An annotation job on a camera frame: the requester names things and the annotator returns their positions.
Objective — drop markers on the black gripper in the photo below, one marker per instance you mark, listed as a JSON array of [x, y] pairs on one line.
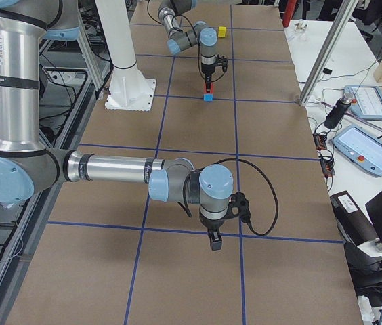
[[213, 223], [207, 70]]

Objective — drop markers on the red cube block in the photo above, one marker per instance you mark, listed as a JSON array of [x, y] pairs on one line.
[[209, 88]]

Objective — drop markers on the blue cube block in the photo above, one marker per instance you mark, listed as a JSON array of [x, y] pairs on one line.
[[208, 97]]

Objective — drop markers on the yellow cube block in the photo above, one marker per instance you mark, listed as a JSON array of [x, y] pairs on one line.
[[222, 31]]

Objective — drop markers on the red fire extinguisher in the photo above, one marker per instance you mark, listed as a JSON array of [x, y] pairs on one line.
[[288, 12]]

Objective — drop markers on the black cylindrical device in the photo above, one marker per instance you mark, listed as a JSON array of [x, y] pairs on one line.
[[338, 111]]

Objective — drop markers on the orange circuit board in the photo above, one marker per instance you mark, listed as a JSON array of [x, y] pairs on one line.
[[325, 156]]

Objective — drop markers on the black box with label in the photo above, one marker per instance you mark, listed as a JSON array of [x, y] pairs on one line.
[[353, 221]]

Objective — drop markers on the far teach pendant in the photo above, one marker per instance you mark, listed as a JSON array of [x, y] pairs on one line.
[[367, 101]]

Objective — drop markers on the teach pendant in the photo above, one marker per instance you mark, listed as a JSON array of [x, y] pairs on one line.
[[367, 101], [361, 148]]

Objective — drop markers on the near teach pendant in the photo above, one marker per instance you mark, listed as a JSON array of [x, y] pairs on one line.
[[361, 148]]

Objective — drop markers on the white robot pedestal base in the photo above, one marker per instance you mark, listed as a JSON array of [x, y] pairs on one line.
[[128, 88]]

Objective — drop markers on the aluminium diagonal frame post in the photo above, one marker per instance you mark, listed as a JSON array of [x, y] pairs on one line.
[[342, 18]]

